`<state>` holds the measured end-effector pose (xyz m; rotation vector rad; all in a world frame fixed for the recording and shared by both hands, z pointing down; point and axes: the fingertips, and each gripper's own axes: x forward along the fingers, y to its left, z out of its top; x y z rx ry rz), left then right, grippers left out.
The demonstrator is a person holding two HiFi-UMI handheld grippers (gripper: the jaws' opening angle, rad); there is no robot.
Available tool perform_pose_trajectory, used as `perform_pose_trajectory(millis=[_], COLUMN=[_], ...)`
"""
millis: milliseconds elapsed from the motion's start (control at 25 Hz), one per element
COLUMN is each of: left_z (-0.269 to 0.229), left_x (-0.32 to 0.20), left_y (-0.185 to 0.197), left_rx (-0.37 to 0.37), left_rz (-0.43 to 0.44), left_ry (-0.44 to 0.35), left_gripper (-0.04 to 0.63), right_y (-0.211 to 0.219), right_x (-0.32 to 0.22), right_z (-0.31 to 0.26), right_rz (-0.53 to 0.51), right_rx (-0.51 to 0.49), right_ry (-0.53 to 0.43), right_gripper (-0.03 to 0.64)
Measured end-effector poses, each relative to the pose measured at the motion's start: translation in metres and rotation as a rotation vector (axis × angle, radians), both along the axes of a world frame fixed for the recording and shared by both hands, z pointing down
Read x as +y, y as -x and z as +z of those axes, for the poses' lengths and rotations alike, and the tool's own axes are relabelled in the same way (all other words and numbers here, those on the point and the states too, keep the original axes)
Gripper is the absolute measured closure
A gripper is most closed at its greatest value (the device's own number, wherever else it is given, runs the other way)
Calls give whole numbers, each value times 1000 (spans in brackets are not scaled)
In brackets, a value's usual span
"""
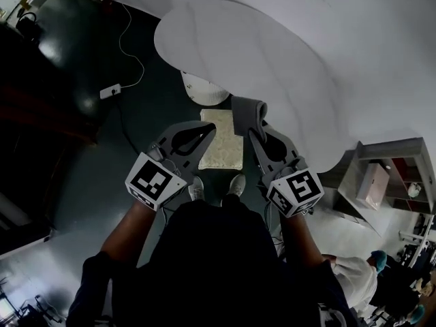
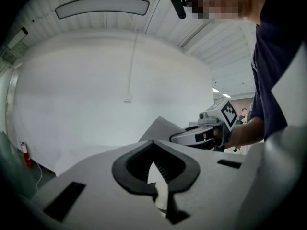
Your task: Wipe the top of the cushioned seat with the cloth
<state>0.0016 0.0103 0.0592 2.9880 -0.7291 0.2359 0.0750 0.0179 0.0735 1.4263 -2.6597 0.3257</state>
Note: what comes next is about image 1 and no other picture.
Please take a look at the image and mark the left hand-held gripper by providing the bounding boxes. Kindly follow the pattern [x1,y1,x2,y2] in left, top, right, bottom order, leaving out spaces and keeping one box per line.
[124,121,217,212]

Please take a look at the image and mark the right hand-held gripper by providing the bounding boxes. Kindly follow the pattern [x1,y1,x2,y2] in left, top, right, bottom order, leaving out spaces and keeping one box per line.
[247,122,325,219]

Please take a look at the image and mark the cream patterned stool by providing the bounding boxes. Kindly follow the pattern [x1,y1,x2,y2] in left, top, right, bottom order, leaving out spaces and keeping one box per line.
[198,108,245,171]

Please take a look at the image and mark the grey cloth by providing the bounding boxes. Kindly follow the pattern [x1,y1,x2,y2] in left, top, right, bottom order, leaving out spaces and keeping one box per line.
[230,95,269,143]

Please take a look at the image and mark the person's right forearm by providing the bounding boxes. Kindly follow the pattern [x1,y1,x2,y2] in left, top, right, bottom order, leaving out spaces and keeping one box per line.
[279,213,325,269]

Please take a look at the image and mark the person's left forearm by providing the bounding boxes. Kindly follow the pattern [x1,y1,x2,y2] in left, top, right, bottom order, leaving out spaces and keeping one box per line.
[100,201,157,269]

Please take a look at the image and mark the white curved table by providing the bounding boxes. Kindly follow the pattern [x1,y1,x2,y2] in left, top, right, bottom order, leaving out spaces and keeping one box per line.
[153,0,357,175]

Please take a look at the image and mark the person's white shoe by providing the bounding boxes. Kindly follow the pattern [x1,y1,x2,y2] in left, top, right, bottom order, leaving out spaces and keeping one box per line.
[228,174,247,198]
[188,176,205,202]

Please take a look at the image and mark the grey wooden shelf unit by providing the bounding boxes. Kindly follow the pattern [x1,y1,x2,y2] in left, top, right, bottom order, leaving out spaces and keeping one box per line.
[337,137,436,232]

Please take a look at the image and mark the white power strip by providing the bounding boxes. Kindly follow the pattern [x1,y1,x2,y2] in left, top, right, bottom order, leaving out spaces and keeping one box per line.
[99,83,123,99]

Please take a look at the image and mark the pink flat box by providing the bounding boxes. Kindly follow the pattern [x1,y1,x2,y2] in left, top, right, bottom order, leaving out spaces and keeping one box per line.
[356,161,391,211]

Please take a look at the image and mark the person's dark clothed body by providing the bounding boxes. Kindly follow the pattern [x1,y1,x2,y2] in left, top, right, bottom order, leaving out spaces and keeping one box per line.
[66,192,352,327]

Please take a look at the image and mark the teal hair cap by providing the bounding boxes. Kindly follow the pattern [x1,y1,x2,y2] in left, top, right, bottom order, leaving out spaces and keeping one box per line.
[370,249,389,275]

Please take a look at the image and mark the black floor appliance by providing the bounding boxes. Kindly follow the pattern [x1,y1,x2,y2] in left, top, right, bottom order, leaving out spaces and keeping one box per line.
[15,11,40,37]

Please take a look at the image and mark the black office chair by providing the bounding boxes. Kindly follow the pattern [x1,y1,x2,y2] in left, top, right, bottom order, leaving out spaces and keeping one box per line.
[20,294,63,324]

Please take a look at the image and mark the black power cable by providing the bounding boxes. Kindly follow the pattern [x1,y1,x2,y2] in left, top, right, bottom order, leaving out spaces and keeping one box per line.
[115,99,138,150]

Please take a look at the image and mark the white power cable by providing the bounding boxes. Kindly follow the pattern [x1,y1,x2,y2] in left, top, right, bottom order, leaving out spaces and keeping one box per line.
[119,1,145,89]

